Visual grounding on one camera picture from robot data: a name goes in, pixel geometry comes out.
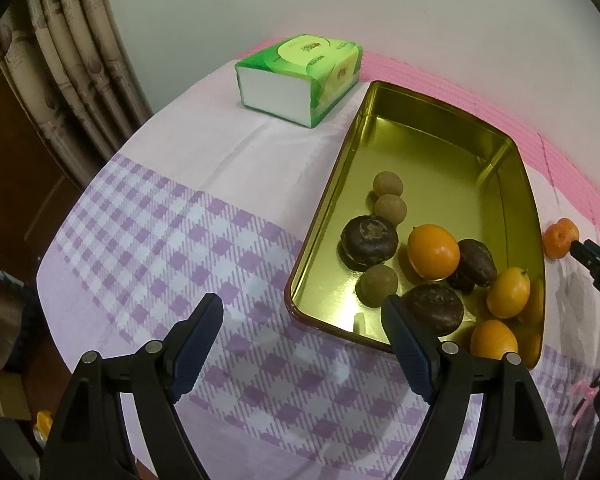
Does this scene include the orange tangerine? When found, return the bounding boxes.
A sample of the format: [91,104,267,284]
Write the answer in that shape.
[542,218,580,260]

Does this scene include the yellow orange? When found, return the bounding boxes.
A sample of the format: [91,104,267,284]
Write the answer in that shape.
[486,266,531,318]
[406,224,460,281]
[470,320,518,360]

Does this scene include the brown longan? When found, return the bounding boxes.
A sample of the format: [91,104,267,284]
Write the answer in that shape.
[373,171,404,197]
[355,264,399,308]
[374,194,407,226]

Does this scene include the dark brown mangosteen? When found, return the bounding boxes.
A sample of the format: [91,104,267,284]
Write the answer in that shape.
[339,216,399,270]

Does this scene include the dark mangosteen in tin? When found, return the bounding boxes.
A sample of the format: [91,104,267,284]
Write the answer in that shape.
[401,284,464,337]
[446,238,498,295]

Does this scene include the red gold toffee tin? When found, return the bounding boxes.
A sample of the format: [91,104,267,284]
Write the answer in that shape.
[284,81,545,367]

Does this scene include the pink purple checked tablecloth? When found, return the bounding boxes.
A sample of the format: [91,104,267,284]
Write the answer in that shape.
[38,52,600,479]

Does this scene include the green tissue pack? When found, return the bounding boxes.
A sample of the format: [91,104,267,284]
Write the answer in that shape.
[235,34,363,128]

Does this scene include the beige patterned curtain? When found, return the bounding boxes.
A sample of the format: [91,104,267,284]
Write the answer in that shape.
[0,0,151,186]

